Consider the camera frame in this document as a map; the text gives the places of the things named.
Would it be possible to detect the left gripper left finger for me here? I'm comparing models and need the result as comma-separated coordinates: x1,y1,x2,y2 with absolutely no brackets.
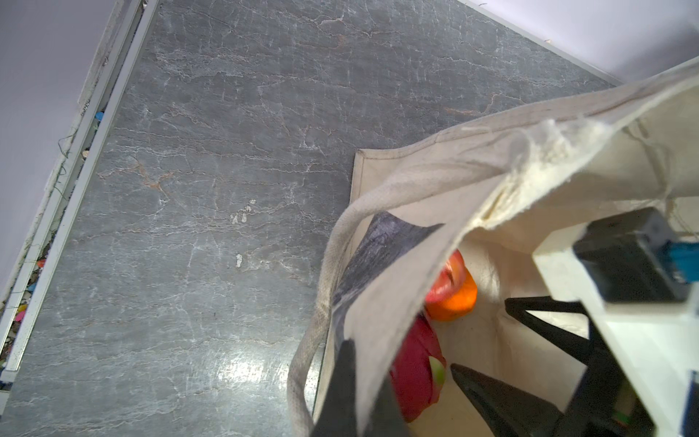
311,340,410,437

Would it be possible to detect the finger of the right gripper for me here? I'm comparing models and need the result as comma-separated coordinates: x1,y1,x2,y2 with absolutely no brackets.
504,296,601,363

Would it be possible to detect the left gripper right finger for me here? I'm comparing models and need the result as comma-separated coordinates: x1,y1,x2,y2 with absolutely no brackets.
451,363,562,436

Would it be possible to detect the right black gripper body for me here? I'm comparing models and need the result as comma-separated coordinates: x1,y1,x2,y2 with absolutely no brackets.
553,328,655,436

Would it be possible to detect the pink dragon fruit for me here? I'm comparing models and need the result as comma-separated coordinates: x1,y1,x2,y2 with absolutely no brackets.
390,313,447,422

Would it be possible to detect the orange fruit large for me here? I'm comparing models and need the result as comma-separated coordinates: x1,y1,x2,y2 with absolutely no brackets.
425,270,478,322

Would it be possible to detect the red apple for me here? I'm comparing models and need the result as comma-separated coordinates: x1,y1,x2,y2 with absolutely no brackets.
425,249,468,304

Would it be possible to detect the cream canvas grocery bag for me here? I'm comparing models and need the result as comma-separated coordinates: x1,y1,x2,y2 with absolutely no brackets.
287,64,698,436

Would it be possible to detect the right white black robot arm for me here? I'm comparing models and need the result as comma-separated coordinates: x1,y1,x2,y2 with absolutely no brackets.
505,208,698,436

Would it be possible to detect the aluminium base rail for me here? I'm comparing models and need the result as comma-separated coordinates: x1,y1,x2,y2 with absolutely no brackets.
1,1,160,406

